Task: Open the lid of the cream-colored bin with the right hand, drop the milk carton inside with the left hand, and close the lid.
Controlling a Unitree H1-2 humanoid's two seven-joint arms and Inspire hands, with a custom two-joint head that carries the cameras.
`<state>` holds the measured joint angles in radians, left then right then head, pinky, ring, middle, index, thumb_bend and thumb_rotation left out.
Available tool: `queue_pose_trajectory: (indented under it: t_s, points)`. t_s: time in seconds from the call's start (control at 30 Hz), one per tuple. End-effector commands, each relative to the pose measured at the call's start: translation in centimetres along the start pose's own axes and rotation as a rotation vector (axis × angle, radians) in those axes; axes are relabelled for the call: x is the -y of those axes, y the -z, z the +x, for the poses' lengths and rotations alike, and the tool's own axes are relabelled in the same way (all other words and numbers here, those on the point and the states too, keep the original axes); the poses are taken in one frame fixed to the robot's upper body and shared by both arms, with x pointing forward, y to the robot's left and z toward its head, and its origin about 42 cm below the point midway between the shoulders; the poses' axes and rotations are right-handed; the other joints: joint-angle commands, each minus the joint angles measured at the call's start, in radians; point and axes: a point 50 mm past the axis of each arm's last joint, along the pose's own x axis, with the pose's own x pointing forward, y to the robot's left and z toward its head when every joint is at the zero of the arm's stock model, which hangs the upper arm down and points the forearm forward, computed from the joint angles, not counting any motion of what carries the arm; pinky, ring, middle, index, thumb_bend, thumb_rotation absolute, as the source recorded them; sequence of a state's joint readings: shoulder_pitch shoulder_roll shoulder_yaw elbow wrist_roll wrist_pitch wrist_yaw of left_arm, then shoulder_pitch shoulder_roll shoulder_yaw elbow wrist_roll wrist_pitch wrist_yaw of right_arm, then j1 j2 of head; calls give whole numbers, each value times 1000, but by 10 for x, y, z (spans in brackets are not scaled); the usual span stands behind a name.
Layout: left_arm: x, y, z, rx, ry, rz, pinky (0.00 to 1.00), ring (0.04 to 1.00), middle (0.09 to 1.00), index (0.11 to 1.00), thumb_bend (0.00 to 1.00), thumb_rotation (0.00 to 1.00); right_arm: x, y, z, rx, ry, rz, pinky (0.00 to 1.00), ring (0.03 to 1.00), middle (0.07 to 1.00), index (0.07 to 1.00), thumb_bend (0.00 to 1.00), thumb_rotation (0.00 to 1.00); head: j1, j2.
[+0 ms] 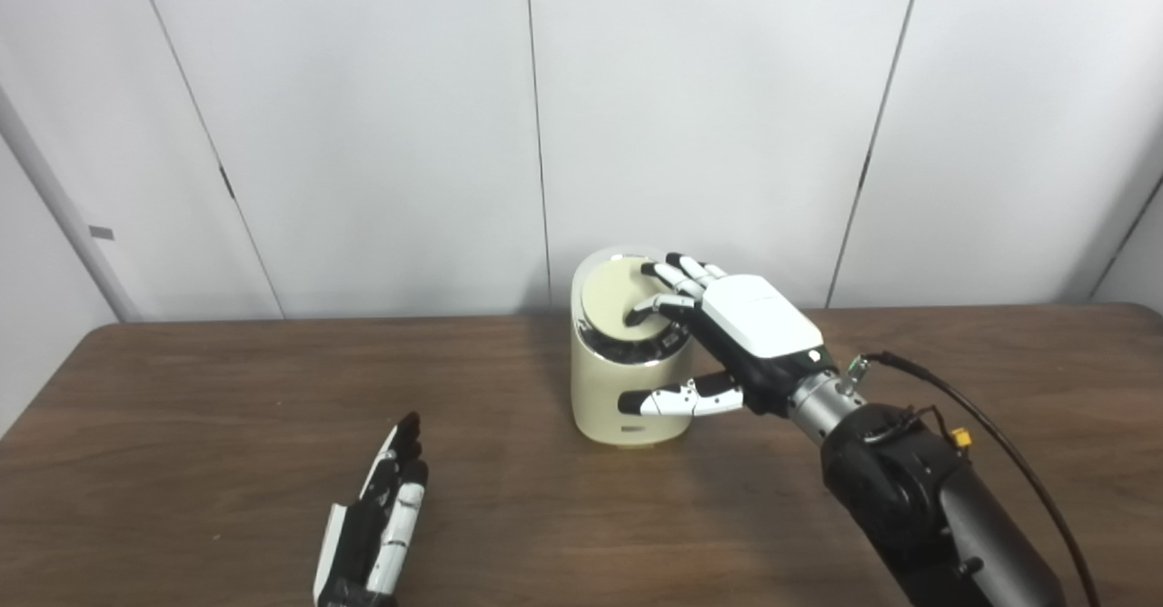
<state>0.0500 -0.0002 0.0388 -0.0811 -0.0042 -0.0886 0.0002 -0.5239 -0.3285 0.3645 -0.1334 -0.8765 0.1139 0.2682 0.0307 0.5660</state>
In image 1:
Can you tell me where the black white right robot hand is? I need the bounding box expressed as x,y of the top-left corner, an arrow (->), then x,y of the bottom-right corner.
618,253 -> 839,419

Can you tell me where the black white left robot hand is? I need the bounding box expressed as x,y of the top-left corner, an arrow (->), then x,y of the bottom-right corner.
313,412 -> 430,607

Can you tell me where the cream round bin lid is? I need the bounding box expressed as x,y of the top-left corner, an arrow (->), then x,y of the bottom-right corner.
580,257 -> 682,340

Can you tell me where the cream-colored round bin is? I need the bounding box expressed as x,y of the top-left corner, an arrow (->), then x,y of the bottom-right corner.
570,245 -> 696,447

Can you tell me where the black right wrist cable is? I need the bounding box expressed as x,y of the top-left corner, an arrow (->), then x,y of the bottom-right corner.
850,351 -> 1105,607

